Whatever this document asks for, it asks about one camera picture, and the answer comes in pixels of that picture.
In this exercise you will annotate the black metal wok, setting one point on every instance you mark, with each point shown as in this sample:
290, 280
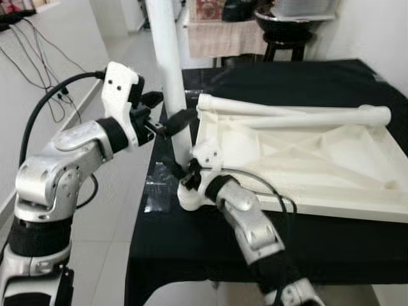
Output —
290, 25

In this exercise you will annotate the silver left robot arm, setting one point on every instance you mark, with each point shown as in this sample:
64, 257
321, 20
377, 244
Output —
57, 166

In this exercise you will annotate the white plastic table top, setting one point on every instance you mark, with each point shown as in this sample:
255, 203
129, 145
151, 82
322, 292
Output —
319, 172

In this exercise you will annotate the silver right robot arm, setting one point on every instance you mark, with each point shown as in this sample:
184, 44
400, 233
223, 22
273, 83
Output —
252, 223

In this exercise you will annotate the small grey tape piece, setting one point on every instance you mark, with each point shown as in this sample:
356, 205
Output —
377, 79

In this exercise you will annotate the black tablecloth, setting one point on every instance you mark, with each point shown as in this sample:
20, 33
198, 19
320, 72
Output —
191, 255

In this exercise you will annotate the black bag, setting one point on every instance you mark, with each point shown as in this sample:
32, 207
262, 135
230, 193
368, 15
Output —
239, 9

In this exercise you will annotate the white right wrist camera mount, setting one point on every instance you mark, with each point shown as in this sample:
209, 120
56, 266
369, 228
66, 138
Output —
207, 153

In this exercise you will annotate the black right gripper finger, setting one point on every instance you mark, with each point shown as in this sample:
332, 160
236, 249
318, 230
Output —
173, 166

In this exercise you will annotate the pink cloth covered table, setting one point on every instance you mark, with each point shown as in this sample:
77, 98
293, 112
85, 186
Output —
223, 38

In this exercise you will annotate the large clear tape patch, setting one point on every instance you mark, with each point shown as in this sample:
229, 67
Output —
159, 191

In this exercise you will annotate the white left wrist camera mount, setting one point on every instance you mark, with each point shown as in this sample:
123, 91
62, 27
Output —
120, 89

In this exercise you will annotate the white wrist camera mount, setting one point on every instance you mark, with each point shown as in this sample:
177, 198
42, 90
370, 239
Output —
120, 89
207, 153

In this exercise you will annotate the grey plastic storage container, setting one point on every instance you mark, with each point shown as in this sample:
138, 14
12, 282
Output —
306, 6

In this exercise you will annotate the red printed box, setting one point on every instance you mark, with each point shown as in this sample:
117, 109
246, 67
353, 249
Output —
207, 9

